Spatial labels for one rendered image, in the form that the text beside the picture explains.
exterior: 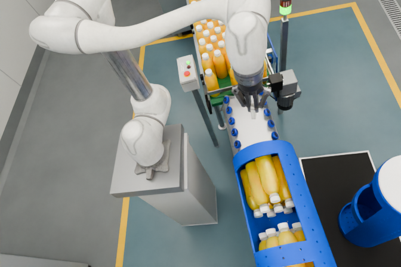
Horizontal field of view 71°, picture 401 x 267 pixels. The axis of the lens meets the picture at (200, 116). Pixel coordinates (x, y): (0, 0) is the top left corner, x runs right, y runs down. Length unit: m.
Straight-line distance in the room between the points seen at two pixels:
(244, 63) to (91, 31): 0.44
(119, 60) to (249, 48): 0.60
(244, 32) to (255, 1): 0.15
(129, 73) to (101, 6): 0.30
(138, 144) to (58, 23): 0.59
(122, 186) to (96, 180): 1.45
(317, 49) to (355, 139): 1.06
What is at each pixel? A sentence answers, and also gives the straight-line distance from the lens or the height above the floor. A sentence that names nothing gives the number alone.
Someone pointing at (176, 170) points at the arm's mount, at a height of 1.08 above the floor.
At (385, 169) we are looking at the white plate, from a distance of 1.47.
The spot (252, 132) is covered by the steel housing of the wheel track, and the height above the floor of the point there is 0.93.
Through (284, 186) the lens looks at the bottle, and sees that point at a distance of 1.23.
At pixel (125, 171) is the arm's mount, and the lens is 1.51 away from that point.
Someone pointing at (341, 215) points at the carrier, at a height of 0.16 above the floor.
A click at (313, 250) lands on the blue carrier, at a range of 1.13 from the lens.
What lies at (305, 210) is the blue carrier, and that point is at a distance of 1.16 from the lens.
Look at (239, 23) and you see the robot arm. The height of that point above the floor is 1.87.
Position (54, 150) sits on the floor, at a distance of 3.38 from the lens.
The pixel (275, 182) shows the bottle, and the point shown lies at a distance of 1.19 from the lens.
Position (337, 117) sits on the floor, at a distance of 2.76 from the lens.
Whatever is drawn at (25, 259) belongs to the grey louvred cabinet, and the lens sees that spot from 2.11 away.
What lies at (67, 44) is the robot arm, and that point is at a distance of 0.91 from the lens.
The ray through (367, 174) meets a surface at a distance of 2.42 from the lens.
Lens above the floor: 2.33
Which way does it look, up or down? 57 degrees down
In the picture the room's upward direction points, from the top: 23 degrees counter-clockwise
